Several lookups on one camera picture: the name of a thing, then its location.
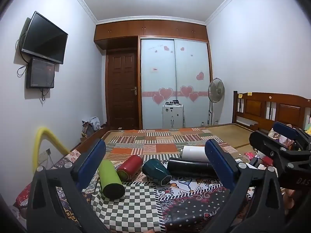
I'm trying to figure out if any person's right hand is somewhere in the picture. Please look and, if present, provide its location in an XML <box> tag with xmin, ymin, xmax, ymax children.
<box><xmin>282</xmin><ymin>188</ymin><xmax>300</xmax><ymax>211</ymax></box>

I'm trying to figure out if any green cup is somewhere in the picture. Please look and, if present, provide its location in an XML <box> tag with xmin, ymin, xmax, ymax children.
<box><xmin>98</xmin><ymin>160</ymin><xmax>126</xmax><ymax>199</ymax></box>

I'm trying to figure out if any white boxy appliance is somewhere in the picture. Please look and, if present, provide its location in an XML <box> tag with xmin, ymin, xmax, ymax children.
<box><xmin>162</xmin><ymin>101</ymin><xmax>184</xmax><ymax>130</ymax></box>

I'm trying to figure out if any wooden bed headboard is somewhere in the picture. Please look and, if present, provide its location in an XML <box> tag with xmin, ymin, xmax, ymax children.
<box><xmin>232</xmin><ymin>91</ymin><xmax>311</xmax><ymax>132</ymax></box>

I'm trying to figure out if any brown wooden door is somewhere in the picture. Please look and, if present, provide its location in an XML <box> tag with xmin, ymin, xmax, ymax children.
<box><xmin>106</xmin><ymin>50</ymin><xmax>141</xmax><ymax>130</ymax></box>

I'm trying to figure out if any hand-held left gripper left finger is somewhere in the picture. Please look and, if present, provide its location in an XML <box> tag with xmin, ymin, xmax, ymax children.
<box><xmin>26</xmin><ymin>139</ymin><xmax>114</xmax><ymax>233</ymax></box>

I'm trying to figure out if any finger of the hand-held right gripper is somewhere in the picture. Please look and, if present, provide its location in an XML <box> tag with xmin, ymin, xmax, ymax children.
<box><xmin>249</xmin><ymin>130</ymin><xmax>296</xmax><ymax>176</ymax></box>
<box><xmin>272</xmin><ymin>122</ymin><xmax>311</xmax><ymax>151</ymax></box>

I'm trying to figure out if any checkered cloth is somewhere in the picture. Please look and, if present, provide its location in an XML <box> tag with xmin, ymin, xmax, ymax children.
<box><xmin>91</xmin><ymin>172</ymin><xmax>166</xmax><ymax>233</ymax></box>

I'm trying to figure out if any red cup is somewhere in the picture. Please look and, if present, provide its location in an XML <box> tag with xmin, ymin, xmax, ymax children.
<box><xmin>117</xmin><ymin>155</ymin><xmax>144</xmax><ymax>181</ymax></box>

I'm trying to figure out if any white charger with cable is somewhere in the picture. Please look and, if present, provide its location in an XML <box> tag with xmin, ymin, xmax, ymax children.
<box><xmin>234</xmin><ymin>152</ymin><xmax>251</xmax><ymax>163</ymax></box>

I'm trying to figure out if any bamboo bed mat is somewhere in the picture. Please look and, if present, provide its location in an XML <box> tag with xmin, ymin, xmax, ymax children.
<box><xmin>102</xmin><ymin>124</ymin><xmax>255</xmax><ymax>156</ymax></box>

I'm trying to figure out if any dark floral blanket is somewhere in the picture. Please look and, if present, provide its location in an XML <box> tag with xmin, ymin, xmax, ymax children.
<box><xmin>15</xmin><ymin>149</ymin><xmax>254</xmax><ymax>233</ymax></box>

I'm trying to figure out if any white wall socket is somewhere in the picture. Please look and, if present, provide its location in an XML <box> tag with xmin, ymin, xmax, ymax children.
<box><xmin>39</xmin><ymin>149</ymin><xmax>51</xmax><ymax>162</ymax></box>

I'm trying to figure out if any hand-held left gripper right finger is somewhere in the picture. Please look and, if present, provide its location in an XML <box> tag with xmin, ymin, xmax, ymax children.
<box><xmin>202</xmin><ymin>139</ymin><xmax>287</xmax><ymax>233</ymax></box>

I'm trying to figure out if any yellow foam tube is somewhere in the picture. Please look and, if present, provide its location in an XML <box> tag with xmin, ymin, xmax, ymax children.
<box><xmin>33</xmin><ymin>127</ymin><xmax>71</xmax><ymax>173</ymax></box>

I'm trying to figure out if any wooden bed footboard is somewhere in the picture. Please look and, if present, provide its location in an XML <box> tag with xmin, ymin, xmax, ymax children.
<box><xmin>70</xmin><ymin>124</ymin><xmax>110</xmax><ymax>154</ymax></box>

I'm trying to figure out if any wall-mounted black television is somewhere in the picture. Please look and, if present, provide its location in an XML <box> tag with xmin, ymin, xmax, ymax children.
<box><xmin>21</xmin><ymin>11</ymin><xmax>68</xmax><ymax>65</ymax></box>

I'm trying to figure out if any frosted glass sliding door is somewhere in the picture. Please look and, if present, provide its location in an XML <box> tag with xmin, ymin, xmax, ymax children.
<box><xmin>174</xmin><ymin>39</ymin><xmax>211</xmax><ymax>128</ymax></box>
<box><xmin>141</xmin><ymin>38</ymin><xmax>176</xmax><ymax>129</ymax></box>

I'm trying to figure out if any red box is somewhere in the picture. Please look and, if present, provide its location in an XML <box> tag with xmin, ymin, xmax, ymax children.
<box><xmin>259</xmin><ymin>156</ymin><xmax>274</xmax><ymax>168</ymax></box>

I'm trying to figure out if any colourful printed pillow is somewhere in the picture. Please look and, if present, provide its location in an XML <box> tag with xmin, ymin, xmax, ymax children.
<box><xmin>267</xmin><ymin>127</ymin><xmax>283</xmax><ymax>141</ymax></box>

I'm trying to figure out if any dark teal cup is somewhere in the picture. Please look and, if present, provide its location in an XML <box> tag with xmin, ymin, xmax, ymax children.
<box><xmin>142</xmin><ymin>158</ymin><xmax>172</xmax><ymax>187</ymax></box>

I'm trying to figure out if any black television cable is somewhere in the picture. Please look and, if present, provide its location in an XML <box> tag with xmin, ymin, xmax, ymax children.
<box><xmin>16</xmin><ymin>31</ymin><xmax>32</xmax><ymax>77</ymax></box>

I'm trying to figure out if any wooden overhead cabinet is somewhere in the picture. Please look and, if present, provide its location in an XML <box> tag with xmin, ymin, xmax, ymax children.
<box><xmin>94</xmin><ymin>20</ymin><xmax>209</xmax><ymax>50</ymax></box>

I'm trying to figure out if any patchwork striped blanket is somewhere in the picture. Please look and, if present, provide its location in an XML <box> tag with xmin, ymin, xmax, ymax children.
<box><xmin>101</xmin><ymin>127</ymin><xmax>239</xmax><ymax>163</ymax></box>

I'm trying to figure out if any black cup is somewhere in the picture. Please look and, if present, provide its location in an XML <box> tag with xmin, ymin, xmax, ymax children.
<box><xmin>167</xmin><ymin>157</ymin><xmax>219</xmax><ymax>179</ymax></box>

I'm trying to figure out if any standing electric fan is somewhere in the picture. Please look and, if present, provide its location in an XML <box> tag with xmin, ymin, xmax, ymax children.
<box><xmin>207</xmin><ymin>78</ymin><xmax>225</xmax><ymax>127</ymax></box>

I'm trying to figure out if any pile of clothes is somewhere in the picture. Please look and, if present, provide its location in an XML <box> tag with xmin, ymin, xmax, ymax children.
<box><xmin>81</xmin><ymin>116</ymin><xmax>102</xmax><ymax>139</ymax></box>

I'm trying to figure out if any white cup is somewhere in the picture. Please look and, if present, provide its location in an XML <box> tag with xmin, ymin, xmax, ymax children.
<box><xmin>182</xmin><ymin>146</ymin><xmax>211</xmax><ymax>163</ymax></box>

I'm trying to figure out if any small black wall monitor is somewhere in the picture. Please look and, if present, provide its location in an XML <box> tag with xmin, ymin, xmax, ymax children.
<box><xmin>26</xmin><ymin>57</ymin><xmax>55</xmax><ymax>89</ymax></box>

